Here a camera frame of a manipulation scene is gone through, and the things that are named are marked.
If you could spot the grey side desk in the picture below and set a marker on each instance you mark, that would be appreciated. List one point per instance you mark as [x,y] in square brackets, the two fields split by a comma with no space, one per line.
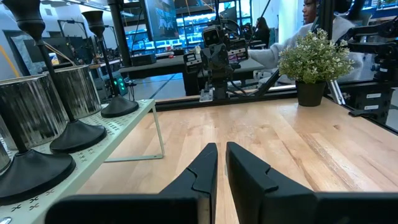
[174,67]

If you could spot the small black box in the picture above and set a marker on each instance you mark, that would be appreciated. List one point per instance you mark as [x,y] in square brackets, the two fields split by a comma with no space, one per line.
[143,59]

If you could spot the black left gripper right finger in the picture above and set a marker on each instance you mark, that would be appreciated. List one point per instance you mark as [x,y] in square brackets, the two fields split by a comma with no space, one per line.
[264,202]

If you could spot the pale green mesh shelf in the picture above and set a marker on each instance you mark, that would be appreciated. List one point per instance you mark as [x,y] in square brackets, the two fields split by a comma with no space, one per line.
[84,161]

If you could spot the black controller box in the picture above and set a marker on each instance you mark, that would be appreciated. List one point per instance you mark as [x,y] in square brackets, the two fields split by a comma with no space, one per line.
[119,84]

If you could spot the potted green plant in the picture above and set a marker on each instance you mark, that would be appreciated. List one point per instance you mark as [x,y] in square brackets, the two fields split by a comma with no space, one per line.
[311,59]

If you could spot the black vertical post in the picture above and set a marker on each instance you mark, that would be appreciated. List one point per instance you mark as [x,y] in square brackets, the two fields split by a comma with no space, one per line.
[119,31]

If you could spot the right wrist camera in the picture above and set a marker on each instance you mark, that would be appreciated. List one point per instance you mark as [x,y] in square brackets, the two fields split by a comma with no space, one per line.
[211,36]

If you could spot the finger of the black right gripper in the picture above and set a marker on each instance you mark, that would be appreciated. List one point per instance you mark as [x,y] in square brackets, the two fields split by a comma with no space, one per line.
[222,63]
[215,63]

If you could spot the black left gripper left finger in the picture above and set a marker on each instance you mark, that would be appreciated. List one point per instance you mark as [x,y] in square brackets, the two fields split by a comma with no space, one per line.
[186,205]

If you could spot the black candlestick holder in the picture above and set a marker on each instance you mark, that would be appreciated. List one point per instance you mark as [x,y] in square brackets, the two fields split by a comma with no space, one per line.
[77,137]
[31,174]
[119,107]

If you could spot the black monitor blue screen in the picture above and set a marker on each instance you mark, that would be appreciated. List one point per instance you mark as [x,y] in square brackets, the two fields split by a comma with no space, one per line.
[161,18]

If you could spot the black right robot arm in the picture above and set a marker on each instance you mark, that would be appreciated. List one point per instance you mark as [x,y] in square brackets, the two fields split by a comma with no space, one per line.
[220,88]

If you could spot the silver ribbed candle jar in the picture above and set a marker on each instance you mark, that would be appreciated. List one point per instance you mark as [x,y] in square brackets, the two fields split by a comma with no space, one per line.
[40,109]
[81,90]
[3,158]

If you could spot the black aluminium table frame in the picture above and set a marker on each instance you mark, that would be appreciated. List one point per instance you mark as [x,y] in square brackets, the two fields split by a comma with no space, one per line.
[180,104]

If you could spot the person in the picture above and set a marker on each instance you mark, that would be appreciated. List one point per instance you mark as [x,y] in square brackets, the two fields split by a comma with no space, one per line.
[262,29]
[267,56]

